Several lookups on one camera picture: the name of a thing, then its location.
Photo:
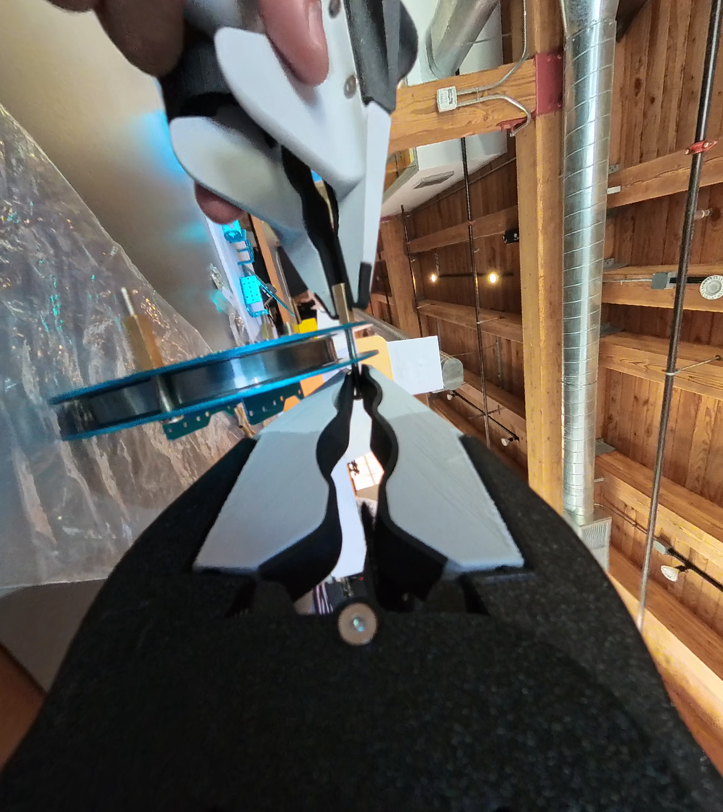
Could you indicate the person's left hand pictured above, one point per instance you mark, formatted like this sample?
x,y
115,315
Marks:
x,y
292,38

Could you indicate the silver spiral air duct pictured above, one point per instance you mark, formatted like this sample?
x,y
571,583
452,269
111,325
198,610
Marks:
x,y
583,254

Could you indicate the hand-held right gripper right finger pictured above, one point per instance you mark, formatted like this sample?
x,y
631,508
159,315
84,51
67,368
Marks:
x,y
450,501

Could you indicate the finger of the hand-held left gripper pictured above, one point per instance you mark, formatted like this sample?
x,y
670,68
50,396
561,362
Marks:
x,y
368,190
311,254

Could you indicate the brass standoff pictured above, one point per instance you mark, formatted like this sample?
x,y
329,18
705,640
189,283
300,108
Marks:
x,y
143,342
339,301

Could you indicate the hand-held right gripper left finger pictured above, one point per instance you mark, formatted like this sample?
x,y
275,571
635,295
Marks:
x,y
273,507

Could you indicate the black sprinkler pipe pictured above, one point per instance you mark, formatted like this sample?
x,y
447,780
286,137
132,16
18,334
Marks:
x,y
678,317

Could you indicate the blue metal bracket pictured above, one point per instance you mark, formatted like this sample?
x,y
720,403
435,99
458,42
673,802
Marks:
x,y
253,295
238,241

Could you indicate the white tray with blue parts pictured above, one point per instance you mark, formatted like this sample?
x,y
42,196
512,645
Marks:
x,y
229,292

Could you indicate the large clear plastic bag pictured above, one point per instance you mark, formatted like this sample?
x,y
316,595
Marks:
x,y
19,317

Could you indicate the wooden column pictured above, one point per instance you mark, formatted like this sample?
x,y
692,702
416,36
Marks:
x,y
463,108

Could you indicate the blue round metal turntable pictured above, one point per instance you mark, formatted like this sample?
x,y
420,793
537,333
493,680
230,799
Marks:
x,y
241,371

